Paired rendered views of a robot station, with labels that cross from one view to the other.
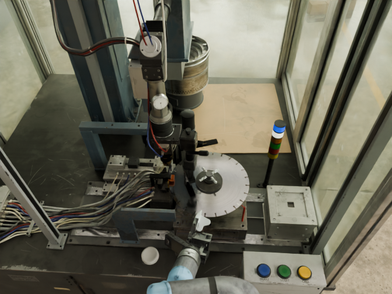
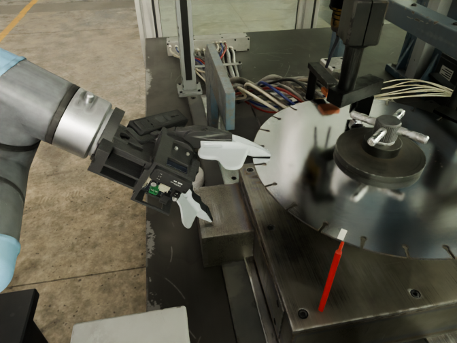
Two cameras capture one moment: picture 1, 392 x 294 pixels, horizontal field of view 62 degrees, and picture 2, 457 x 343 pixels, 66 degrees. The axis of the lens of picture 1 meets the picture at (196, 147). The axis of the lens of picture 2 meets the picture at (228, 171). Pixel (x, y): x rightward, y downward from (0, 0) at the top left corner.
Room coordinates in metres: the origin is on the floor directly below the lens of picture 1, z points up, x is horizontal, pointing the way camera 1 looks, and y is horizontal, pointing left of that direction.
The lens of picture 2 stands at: (0.51, -0.36, 1.23)
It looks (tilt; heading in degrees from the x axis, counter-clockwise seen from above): 39 degrees down; 75
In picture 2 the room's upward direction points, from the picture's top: straight up
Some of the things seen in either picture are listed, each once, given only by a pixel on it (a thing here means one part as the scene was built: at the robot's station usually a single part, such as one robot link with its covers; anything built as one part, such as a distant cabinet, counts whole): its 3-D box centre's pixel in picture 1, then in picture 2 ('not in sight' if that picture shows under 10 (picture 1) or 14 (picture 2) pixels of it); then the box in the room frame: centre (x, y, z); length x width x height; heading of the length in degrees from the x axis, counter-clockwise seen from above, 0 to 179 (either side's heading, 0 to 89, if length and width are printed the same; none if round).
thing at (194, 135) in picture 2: (193, 230); (198, 143); (0.57, 0.02, 0.97); 0.09 x 0.02 x 0.05; 164
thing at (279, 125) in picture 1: (279, 126); not in sight; (0.91, -0.33, 1.14); 0.05 x 0.04 x 0.03; 175
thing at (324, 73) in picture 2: (162, 180); (321, 92); (0.82, 0.14, 0.95); 0.10 x 0.03 x 0.07; 85
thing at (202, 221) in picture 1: (202, 220); (234, 156); (0.61, -0.02, 0.96); 0.09 x 0.06 x 0.03; 164
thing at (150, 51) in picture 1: (162, 55); not in sight; (0.95, 0.10, 1.45); 0.35 x 0.07 x 0.28; 175
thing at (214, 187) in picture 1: (209, 179); (380, 148); (0.80, -0.05, 0.96); 0.11 x 0.11 x 0.03
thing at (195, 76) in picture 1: (182, 76); not in sight; (1.58, 0.06, 0.93); 0.31 x 0.31 x 0.36
